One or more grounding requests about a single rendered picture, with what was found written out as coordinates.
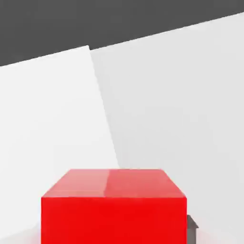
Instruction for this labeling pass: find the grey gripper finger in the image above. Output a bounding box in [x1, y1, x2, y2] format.
[186, 214, 199, 244]

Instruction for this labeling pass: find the small red cube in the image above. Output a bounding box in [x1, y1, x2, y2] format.
[41, 168, 188, 244]

